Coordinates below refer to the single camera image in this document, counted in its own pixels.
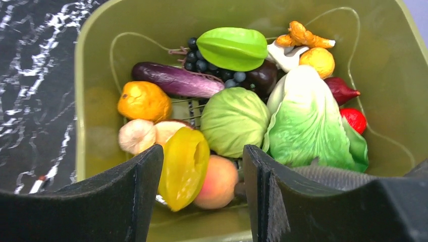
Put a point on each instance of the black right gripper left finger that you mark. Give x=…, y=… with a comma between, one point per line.
x=115, y=205

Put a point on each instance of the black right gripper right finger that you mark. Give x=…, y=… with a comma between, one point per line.
x=286, y=205

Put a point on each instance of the green toy cabbage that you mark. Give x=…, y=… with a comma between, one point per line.
x=233, y=118

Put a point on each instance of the beige toy garlic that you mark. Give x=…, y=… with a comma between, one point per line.
x=136, y=136

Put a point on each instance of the toy napa cabbage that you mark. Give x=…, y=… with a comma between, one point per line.
x=307, y=125

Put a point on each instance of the red and white pen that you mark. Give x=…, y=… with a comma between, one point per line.
x=38, y=184

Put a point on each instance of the toy peach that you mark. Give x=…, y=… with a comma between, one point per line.
x=218, y=187

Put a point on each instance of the yellow toy star fruit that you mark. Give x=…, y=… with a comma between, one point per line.
x=186, y=156

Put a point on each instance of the toy mushroom half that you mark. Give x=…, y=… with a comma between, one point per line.
x=167, y=128

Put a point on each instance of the red toy strawberry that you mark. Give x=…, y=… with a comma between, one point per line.
x=355, y=119

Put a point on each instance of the orange toy fruit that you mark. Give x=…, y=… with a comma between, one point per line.
x=144, y=100

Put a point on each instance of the dark red toy onion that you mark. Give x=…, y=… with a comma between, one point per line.
x=340, y=90

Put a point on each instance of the dark purple toy plum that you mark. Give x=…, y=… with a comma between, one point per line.
x=261, y=80

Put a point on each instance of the purple toy eggplant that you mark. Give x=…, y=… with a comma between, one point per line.
x=176, y=81

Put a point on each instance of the small yellow toy orange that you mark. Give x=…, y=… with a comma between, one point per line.
x=320, y=59

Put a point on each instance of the white toy mushroom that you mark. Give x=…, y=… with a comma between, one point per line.
x=286, y=58

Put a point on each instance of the black toy grapes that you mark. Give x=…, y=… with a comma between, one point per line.
x=194, y=62

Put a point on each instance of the orange toy ginger root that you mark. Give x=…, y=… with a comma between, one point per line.
x=298, y=36

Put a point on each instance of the green toy star fruit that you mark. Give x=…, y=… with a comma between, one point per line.
x=233, y=48

